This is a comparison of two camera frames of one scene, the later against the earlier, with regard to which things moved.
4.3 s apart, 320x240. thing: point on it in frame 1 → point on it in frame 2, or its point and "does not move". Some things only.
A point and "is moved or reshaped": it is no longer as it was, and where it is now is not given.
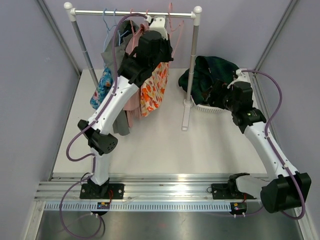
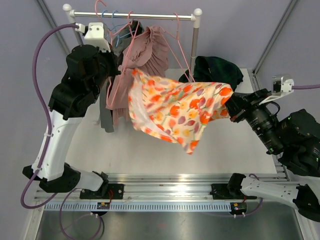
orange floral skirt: [152, 91] is moved or reshaped
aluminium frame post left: [45, 9] does not move
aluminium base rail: [65, 187] does not move
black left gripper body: [164, 55] → [107, 67]
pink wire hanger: [171, 30] → [177, 37]
